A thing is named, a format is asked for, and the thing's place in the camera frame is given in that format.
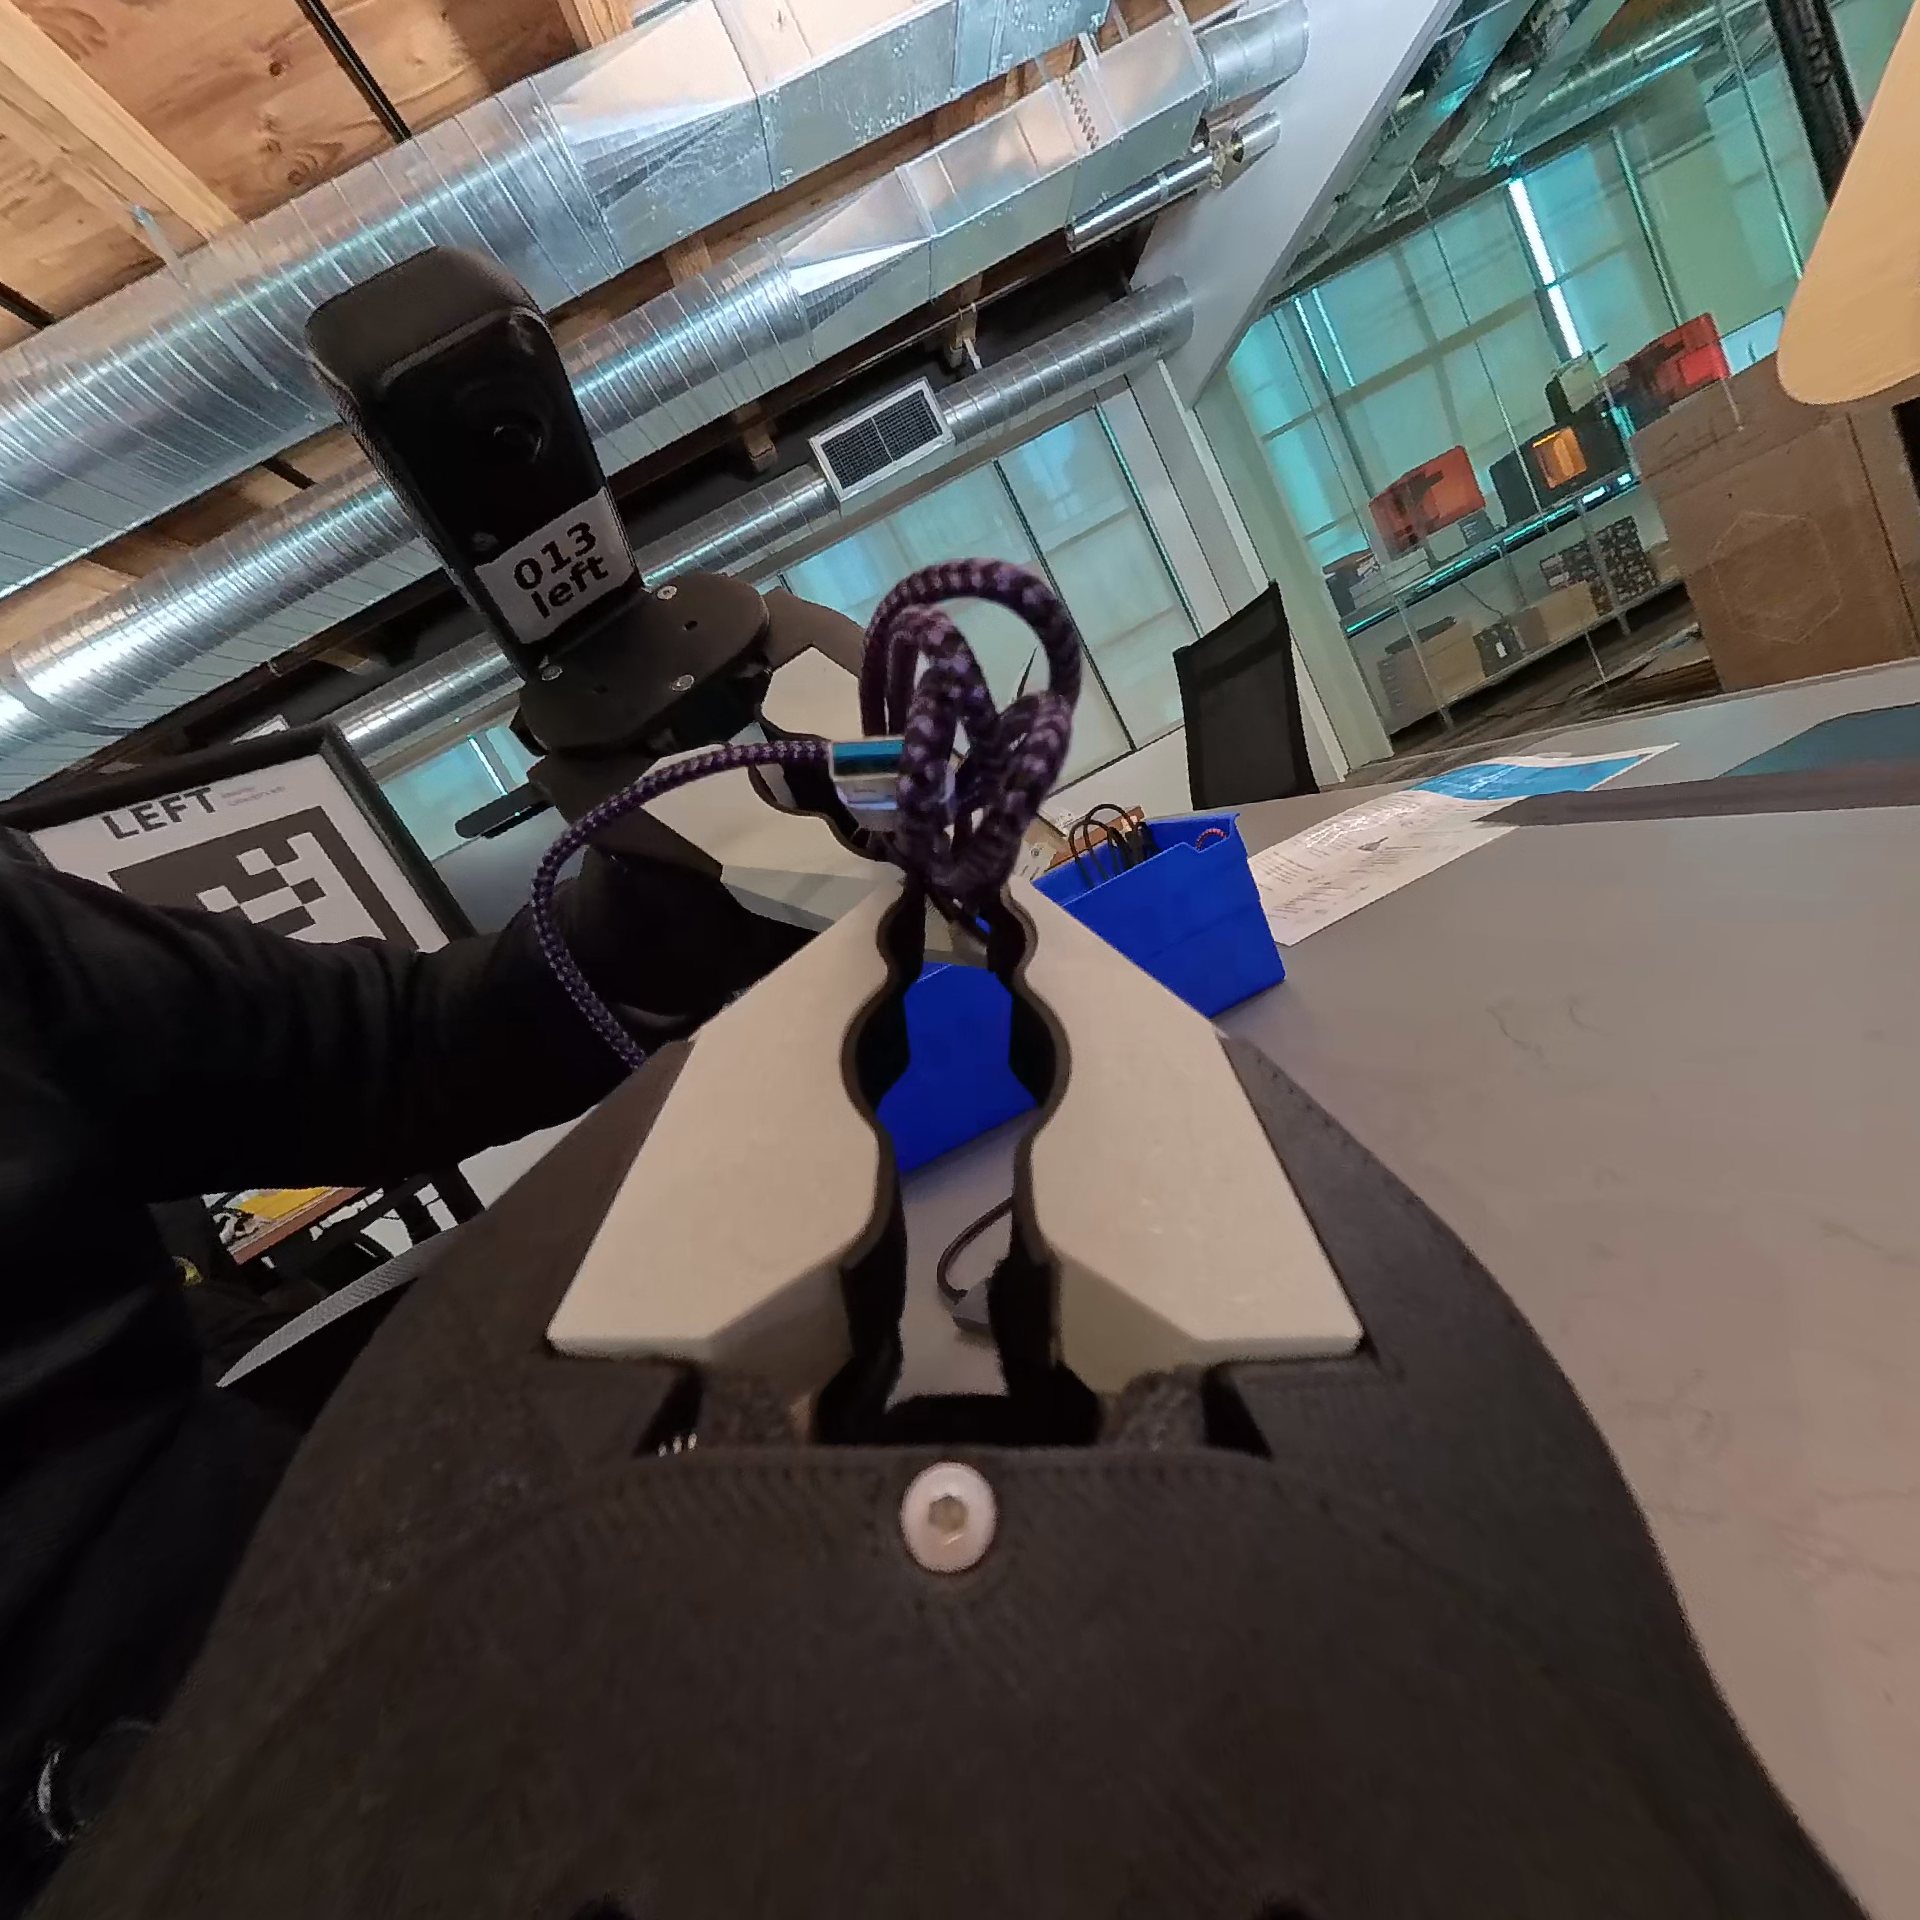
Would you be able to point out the silver spiral ceiling duct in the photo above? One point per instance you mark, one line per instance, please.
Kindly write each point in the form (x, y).
(1049, 359)
(225, 359)

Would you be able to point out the silver rectangular ceiling duct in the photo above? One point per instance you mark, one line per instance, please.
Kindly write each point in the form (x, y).
(931, 166)

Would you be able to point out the black framed marker sign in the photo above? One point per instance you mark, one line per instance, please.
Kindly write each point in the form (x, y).
(181, 855)

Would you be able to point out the person's left hand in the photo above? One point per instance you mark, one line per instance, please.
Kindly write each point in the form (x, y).
(660, 944)

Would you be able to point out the printed paper sheet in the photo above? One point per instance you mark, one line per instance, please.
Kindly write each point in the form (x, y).
(1394, 839)

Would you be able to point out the white vent grille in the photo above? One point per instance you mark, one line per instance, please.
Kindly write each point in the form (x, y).
(882, 438)

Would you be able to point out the large cardboard box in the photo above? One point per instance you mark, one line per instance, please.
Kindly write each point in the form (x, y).
(1786, 540)

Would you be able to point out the wide black table strip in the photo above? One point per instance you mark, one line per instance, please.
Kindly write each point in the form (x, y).
(1723, 796)

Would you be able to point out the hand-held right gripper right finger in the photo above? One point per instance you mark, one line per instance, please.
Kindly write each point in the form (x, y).
(1185, 1200)

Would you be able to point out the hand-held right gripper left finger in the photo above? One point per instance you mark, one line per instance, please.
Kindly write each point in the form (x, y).
(721, 1200)

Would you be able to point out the orange hooded printer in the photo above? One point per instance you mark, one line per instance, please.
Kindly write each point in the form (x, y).
(1425, 503)
(1673, 368)

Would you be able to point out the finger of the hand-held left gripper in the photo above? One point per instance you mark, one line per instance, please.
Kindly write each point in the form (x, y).
(818, 698)
(779, 862)

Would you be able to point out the blue plastic bin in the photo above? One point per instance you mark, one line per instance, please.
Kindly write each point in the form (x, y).
(1185, 914)

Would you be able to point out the black office chair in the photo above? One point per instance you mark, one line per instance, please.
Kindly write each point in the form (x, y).
(1243, 705)

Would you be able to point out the wooden edged display board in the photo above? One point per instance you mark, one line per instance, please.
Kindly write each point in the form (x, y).
(1860, 271)

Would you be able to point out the person's left forearm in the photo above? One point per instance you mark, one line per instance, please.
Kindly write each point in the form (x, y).
(300, 1021)

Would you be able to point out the black orange lit printer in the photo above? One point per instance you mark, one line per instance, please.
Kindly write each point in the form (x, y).
(1576, 457)

